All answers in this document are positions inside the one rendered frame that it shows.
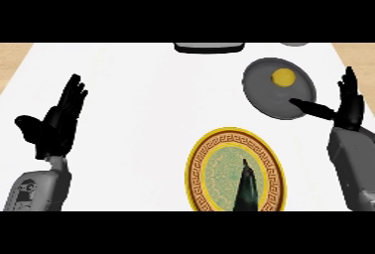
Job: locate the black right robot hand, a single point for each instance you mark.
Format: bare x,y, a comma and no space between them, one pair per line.
348,110

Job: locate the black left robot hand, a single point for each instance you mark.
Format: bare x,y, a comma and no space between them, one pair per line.
56,129

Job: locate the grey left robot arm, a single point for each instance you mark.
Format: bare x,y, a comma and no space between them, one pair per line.
37,188

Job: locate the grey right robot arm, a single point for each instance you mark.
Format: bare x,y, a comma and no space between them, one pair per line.
351,165

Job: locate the yellow lemon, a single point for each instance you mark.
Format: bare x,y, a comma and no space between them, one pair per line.
283,77

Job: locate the grey plate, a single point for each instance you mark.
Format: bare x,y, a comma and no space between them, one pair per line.
266,96

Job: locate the ornate yellow-rimmed pan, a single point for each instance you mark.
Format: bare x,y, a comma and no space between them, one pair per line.
220,172

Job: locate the grey round object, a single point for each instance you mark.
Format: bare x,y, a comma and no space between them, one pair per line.
294,44

